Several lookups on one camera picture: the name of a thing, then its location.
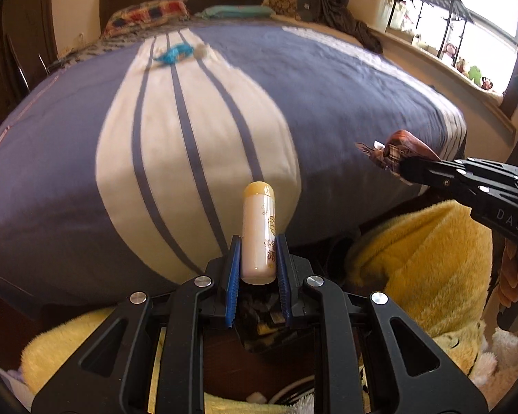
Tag zebra striped bed sheet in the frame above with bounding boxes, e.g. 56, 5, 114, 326
47, 36, 157, 75

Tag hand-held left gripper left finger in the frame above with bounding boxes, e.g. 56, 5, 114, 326
30, 234, 243, 414

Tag metal frame chair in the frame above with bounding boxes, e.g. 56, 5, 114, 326
5, 33, 49, 96

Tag dark wooden wardrobe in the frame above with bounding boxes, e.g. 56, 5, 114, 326
0, 0, 59, 141

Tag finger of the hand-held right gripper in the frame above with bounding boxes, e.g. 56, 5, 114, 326
401, 155, 518, 183
401, 171, 495, 208

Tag white bottle with yellow cap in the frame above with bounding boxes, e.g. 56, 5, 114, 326
240, 180, 282, 286

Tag blue and white striped blanket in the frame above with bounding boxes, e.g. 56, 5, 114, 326
0, 23, 468, 308

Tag patterned wrapper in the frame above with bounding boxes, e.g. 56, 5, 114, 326
356, 129, 441, 177

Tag brown curtain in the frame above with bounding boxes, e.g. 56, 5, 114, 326
275, 0, 384, 55

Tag plaid pillow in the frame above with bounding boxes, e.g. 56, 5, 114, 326
103, 0, 191, 38

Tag teal pillow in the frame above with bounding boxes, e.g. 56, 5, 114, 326
195, 4, 274, 20

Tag person's right hand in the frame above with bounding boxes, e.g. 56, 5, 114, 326
498, 238, 518, 313

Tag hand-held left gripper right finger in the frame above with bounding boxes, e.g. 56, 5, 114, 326
275, 233, 489, 414

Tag yellow fluffy blanket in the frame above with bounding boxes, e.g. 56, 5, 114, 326
21, 309, 294, 414
344, 199, 508, 402

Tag black metal drying rack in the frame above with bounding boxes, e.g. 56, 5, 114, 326
396, 0, 476, 60

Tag small toy figures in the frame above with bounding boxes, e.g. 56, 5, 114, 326
441, 42, 498, 92

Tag white storage box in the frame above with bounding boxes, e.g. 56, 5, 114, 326
349, 0, 405, 34

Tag blue crumpled wrapper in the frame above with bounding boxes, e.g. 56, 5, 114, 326
152, 42, 196, 67

